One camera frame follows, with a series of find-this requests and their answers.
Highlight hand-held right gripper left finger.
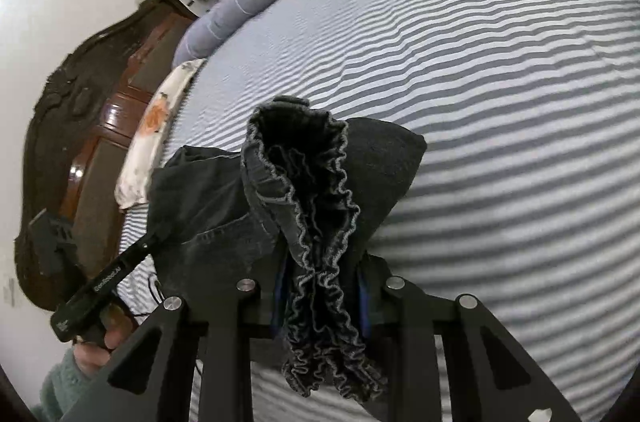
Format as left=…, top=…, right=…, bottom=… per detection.
left=65, top=256, right=290, bottom=422

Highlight dark grey denim pants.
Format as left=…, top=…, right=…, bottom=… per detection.
left=149, top=96, right=428, bottom=418

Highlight black cable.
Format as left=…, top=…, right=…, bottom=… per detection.
left=131, top=271, right=168, bottom=319

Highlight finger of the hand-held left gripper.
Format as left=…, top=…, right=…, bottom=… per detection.
left=144, top=223, right=174, bottom=254

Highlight dark carved wooden headboard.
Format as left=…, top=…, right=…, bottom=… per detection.
left=14, top=0, right=201, bottom=314

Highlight grey white striped bed sheet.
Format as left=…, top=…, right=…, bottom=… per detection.
left=120, top=0, right=640, bottom=422

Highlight floral pillow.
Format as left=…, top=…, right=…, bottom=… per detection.
left=115, top=58, right=207, bottom=209

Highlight person's left hand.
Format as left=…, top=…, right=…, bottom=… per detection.
left=73, top=301, right=139, bottom=374

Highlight person's left forearm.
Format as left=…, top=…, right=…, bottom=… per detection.
left=29, top=349, right=107, bottom=422

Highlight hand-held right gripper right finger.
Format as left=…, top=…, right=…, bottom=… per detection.
left=356, top=253, right=583, bottom=422

